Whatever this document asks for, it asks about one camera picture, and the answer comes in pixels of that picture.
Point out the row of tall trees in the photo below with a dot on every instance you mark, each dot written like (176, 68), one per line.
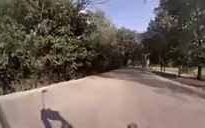
(196, 40)

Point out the shaded bare earth ground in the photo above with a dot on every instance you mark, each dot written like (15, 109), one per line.
(190, 81)

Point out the robot's own part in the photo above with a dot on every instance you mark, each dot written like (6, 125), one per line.
(132, 126)

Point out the dense green trees and bushes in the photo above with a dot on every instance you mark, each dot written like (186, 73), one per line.
(40, 43)

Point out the pale brown dirt path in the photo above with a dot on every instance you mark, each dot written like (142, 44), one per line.
(130, 100)

